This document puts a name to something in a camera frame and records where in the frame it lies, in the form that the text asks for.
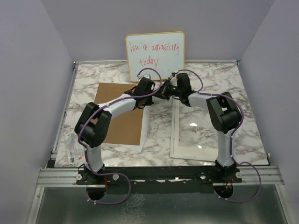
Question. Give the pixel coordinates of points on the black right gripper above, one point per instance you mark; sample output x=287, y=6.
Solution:
x=164, y=91

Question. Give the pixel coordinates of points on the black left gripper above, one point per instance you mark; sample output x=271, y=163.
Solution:
x=149, y=102

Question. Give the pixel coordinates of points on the brown backing board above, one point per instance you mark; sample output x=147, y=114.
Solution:
x=109, y=91

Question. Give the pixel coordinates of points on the white picture frame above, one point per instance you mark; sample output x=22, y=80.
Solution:
x=174, y=140

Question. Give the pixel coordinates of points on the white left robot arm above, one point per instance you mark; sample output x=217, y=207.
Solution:
x=93, y=124

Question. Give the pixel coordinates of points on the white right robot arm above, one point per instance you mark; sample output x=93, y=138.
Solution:
x=225, y=113

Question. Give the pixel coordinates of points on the yellow-rimmed whiteboard with writing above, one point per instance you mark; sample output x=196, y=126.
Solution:
x=163, y=52

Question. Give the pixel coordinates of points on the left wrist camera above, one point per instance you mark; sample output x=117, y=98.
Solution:
x=147, y=76

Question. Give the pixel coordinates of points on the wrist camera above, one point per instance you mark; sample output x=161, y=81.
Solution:
x=147, y=76
x=173, y=76

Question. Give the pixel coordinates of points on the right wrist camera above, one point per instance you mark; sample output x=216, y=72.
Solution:
x=173, y=76

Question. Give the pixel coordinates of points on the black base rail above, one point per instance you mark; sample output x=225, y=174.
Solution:
x=157, y=180

